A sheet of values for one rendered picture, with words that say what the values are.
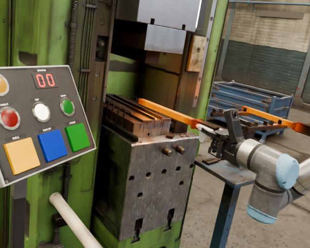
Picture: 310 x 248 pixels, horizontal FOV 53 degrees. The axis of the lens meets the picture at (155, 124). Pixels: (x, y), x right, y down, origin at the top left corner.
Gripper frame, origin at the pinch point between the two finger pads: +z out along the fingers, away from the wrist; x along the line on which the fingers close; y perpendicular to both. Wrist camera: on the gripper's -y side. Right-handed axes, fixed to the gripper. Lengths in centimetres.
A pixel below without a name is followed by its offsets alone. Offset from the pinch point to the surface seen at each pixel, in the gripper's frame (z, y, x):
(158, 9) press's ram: 24.6, -36.8, -8.8
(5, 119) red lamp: 3, -4, -65
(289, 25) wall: 410, -95, 740
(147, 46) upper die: 24.3, -23.0, -11.1
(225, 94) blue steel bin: 246, 55, 326
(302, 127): -10, 2, 58
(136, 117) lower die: 28.5, 6.5, -8.2
